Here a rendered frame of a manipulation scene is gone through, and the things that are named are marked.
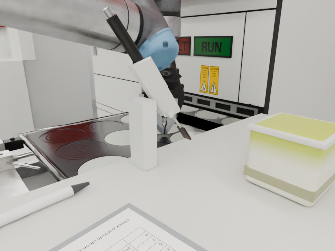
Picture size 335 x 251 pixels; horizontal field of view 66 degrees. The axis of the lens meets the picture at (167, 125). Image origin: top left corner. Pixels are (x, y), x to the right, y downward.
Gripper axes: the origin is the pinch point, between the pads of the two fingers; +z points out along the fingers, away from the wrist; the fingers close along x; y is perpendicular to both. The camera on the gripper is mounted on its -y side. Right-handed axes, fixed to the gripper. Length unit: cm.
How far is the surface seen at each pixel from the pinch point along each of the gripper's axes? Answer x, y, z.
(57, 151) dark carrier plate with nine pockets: 22.5, -5.8, 1.7
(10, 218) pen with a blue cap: 16.0, -36.5, -5.6
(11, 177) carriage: 28.7, -12.4, 3.6
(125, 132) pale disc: 9.2, 3.9, 1.6
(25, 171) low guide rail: 31.3, -2.0, 7.9
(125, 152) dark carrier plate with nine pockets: 8.5, -8.0, 1.6
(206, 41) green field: -11.3, 9.3, -19.5
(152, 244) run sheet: 4.0, -40.2, -5.3
